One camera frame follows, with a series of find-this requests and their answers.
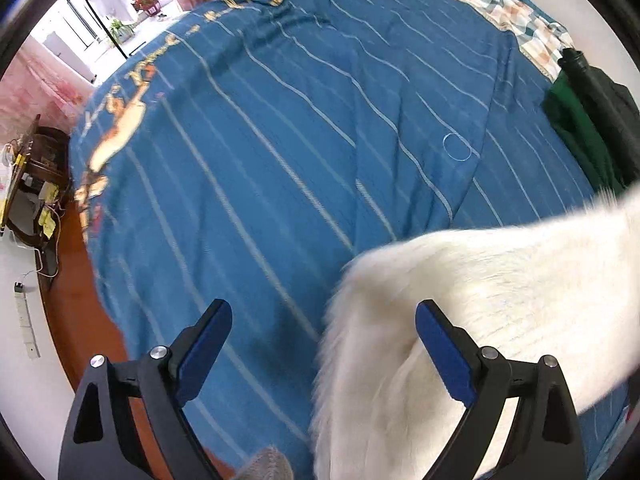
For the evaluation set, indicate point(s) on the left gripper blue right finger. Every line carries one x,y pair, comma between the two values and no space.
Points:
544,439

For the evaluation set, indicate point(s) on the black folded garment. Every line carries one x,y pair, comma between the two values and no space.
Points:
611,109

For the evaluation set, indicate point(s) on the dark wooden nightstand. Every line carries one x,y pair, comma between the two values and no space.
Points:
35,197

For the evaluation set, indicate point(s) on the plaid checkered quilt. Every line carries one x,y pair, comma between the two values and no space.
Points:
540,38

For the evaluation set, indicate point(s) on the dark green folded garment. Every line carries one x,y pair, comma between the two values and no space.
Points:
573,125

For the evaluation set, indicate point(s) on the blue striped bed sheet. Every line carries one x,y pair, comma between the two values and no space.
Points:
257,147

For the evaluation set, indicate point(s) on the white tweed jacket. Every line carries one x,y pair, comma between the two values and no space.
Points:
567,286

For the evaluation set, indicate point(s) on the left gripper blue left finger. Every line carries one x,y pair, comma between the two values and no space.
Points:
101,440

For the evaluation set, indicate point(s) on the white power strip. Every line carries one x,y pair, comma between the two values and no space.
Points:
25,321

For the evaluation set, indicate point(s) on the red potted flowers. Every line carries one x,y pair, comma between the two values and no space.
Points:
149,7

